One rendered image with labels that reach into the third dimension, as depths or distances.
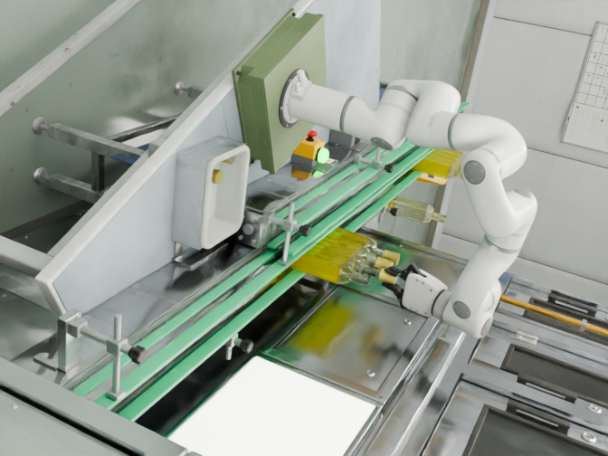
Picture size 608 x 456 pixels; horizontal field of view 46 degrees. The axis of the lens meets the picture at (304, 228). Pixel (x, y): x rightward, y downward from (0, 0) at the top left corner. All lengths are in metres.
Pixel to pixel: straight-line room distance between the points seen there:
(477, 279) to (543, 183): 6.17
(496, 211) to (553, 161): 6.21
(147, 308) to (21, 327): 0.43
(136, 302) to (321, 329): 0.54
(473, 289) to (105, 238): 0.81
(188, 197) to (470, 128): 0.64
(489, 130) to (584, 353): 0.80
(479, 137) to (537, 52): 5.97
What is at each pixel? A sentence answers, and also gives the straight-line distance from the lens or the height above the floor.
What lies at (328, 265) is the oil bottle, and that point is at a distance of 1.87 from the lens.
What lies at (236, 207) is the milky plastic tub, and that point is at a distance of 1.76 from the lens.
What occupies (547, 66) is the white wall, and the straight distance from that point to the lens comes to 7.56.
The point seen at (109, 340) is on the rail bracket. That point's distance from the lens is 1.26.
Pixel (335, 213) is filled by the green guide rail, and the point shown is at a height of 0.94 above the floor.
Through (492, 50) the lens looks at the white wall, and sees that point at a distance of 7.64.
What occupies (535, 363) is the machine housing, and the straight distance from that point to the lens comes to 2.06.
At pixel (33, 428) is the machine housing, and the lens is 1.02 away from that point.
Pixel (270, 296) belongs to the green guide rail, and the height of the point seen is 0.95.
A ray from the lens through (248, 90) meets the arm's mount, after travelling 1.74.
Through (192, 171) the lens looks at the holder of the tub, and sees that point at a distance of 1.60.
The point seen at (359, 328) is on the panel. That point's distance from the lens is 1.90.
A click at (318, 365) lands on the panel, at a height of 1.13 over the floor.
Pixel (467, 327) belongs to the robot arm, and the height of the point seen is 1.42.
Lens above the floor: 1.61
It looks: 21 degrees down
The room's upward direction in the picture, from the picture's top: 108 degrees clockwise
